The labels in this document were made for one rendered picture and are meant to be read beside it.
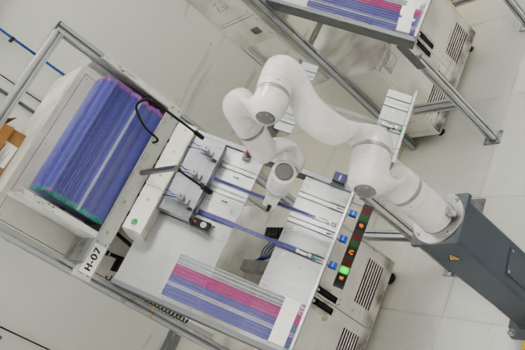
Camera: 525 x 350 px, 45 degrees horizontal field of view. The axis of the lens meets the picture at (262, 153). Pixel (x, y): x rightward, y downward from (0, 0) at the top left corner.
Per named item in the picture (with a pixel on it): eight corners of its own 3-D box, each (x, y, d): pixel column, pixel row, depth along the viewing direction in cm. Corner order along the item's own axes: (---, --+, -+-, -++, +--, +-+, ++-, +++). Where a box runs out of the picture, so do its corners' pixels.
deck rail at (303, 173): (355, 194, 253) (356, 188, 247) (353, 198, 252) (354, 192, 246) (194, 134, 267) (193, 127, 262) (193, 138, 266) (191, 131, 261)
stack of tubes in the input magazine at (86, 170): (164, 113, 251) (109, 72, 239) (101, 225, 232) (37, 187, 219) (150, 117, 261) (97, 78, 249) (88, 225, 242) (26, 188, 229)
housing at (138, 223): (201, 142, 266) (198, 126, 254) (148, 246, 248) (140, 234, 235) (184, 136, 268) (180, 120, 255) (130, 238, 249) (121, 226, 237)
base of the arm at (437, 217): (470, 191, 206) (437, 161, 197) (457, 243, 197) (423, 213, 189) (423, 197, 220) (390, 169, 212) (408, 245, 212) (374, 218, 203)
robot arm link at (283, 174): (276, 166, 220) (262, 187, 217) (281, 152, 208) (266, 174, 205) (296, 180, 219) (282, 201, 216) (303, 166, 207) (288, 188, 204)
